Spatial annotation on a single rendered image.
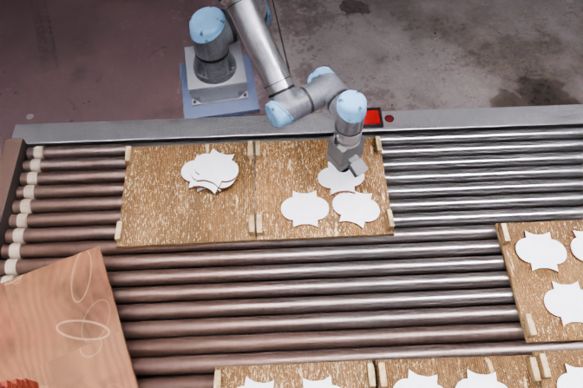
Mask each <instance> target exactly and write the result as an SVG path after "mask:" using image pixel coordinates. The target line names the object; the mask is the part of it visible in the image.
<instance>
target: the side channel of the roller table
mask: <svg viewBox="0 0 583 388"><path fill-rule="evenodd" d="M27 148H29V146H28V144H27V143H26V142H25V140H24V139H23V138H18V139H5V140H4V143H3V148H2V152H1V154H0V260H7V259H3V258H2V256H1V249H2V246H3V245H10V243H7V242H6V241H5V233H6V231H7V230H8V229H15V228H11V227H10V225H9V218H10V216H11V215H12V214H15V213H14V212H13V209H12V205H13V202H14V201H21V200H18V199H17V197H16V189H17V188H18V187H25V186H22V185H21V183H20V175H21V174H22V173H25V172H24V170H23V162H24V161H25V160H28V158H27V155H26V151H27Z"/></svg>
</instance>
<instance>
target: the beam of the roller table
mask: <svg viewBox="0 0 583 388"><path fill-rule="evenodd" d="M386 115H392V116H393V117H394V121H393V122H387V121H385V119H384V117H385V116H386ZM382 117H383V128H363V132H362V135H389V134H413V133H437V132H461V131H484V130H509V129H532V128H579V127H583V104H571V105H547V106H522V107H498V108H473V109H425V110H401V111H382ZM335 122H336V118H335V116H334V115H333V114H332V113H328V114H309V115H307V116H305V117H303V118H301V119H299V120H297V121H295V122H294V123H291V124H289V125H287V126H284V127H282V128H276V127H274V126H273V125H272V123H271V122H270V120H269V118H268V116H267V115H255V116H231V117H207V118H181V119H157V120H132V121H108V122H60V123H36V124H17V125H16V126H15V129H14V132H13V135H12V138H11V139H18V138H23V139H24V140H25V142H26V143H27V144H28V146H29V147H30V148H34V147H35V146H46V147H58V146H81V145H106V144H129V143H153V142H177V141H224V140H247V139H271V138H295V137H319V136H333V135H334V131H335Z"/></svg>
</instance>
